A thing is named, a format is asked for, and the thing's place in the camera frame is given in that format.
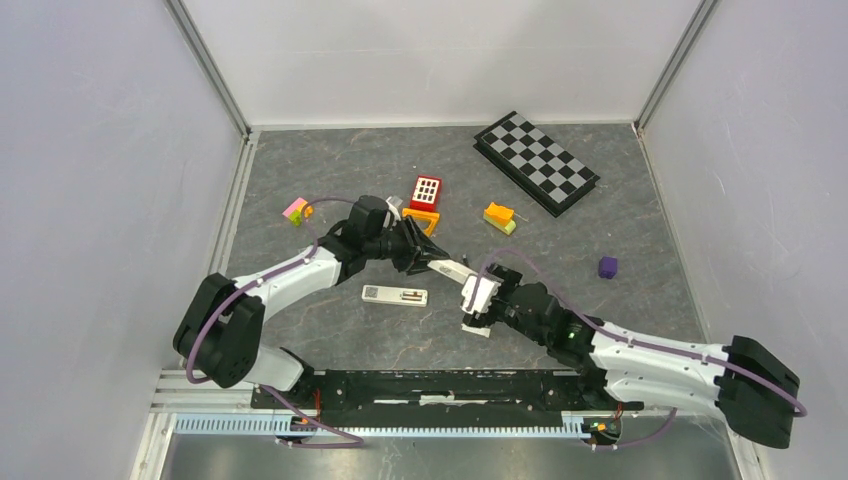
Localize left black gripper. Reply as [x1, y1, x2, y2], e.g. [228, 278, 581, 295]
[364, 215, 449, 276]

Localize white remote control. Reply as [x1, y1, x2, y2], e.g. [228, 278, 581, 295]
[427, 259, 476, 285]
[361, 285, 428, 307]

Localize white battery cover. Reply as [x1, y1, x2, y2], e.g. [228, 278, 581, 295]
[461, 324, 491, 338]

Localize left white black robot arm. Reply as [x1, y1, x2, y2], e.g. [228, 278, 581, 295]
[173, 195, 450, 408]

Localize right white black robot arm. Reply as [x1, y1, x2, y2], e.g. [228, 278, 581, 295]
[461, 264, 800, 449]

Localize red white window block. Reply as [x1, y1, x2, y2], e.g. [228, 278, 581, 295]
[409, 175, 443, 212]

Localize orange green toy block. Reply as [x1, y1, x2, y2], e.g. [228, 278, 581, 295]
[483, 202, 516, 235]

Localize purple cube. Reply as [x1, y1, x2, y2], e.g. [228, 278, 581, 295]
[598, 256, 618, 279]

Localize black grey checkerboard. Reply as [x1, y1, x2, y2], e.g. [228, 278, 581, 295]
[474, 111, 599, 218]

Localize pink yellow green blocks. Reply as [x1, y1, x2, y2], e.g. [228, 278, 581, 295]
[282, 197, 314, 227]

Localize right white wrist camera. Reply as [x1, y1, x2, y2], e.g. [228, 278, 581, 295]
[461, 274, 501, 315]

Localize orange triangular plastic frame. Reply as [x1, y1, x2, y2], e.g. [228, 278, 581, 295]
[402, 208, 440, 237]

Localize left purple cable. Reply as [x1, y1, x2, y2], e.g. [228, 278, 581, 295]
[185, 195, 366, 450]

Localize purple cable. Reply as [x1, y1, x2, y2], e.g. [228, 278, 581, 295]
[185, 195, 366, 450]
[478, 248, 810, 452]

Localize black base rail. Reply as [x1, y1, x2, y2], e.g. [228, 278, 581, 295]
[283, 369, 644, 428]

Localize white slotted cable duct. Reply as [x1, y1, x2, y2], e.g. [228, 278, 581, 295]
[173, 413, 590, 440]

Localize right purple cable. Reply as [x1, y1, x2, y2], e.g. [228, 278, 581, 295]
[478, 248, 810, 452]

